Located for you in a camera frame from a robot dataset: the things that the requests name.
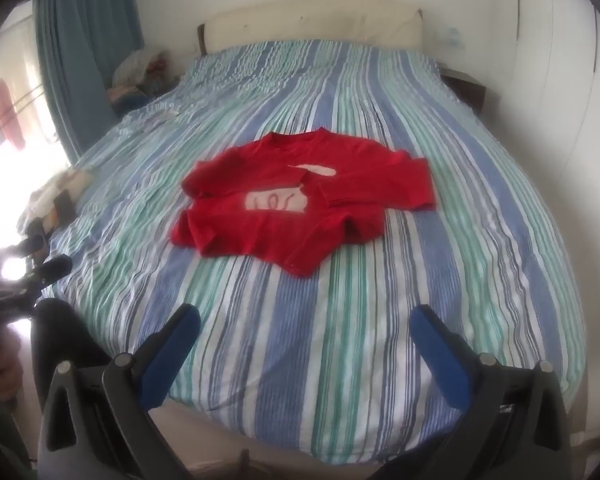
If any red knit sweater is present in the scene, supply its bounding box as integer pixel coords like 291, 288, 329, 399
171, 128, 436, 278

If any white wall outlet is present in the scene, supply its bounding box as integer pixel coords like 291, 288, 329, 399
436, 27, 465, 51

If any patterned cushion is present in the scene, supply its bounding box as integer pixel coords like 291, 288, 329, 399
18, 168, 95, 234

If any white wardrobe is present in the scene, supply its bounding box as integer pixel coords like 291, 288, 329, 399
492, 0, 600, 310

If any dark wooden nightstand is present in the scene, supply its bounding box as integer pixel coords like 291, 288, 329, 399
439, 67, 486, 115

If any red hanging laundry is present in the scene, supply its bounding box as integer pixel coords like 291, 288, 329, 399
0, 79, 26, 151

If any person's left hand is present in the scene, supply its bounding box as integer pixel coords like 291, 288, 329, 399
0, 325, 23, 403

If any pile of clothes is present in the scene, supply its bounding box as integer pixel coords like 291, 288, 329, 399
107, 47, 178, 117

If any striped blue green bedspread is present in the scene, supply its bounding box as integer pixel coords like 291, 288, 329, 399
50, 40, 585, 465

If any teal curtain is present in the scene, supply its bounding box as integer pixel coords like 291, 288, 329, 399
33, 0, 144, 162

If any black phone on cushion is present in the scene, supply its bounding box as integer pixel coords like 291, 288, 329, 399
54, 190, 76, 226

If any cream padded headboard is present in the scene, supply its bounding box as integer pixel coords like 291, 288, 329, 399
197, 0, 424, 55

